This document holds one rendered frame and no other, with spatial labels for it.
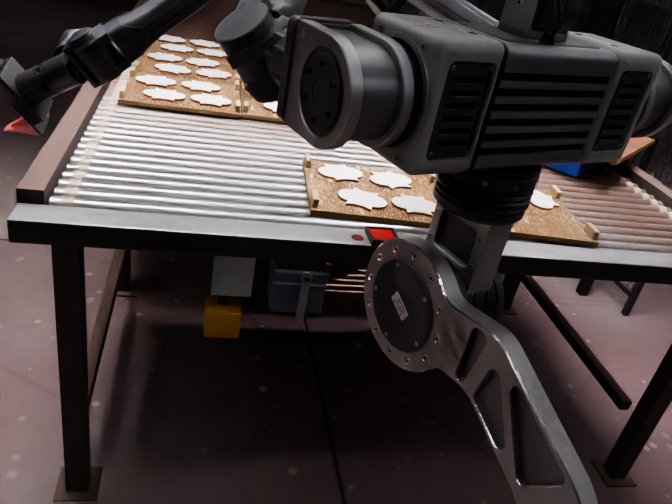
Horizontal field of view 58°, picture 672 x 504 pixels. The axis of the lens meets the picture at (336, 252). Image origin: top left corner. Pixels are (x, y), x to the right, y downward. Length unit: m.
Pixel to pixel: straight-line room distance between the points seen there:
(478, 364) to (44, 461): 1.62
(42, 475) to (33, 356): 0.56
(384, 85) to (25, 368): 2.04
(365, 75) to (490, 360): 0.38
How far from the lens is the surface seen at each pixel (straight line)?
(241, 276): 1.53
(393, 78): 0.66
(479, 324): 0.79
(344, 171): 1.84
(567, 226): 1.91
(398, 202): 1.71
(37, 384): 2.43
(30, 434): 2.26
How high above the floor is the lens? 1.62
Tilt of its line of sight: 29 degrees down
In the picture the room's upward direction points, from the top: 12 degrees clockwise
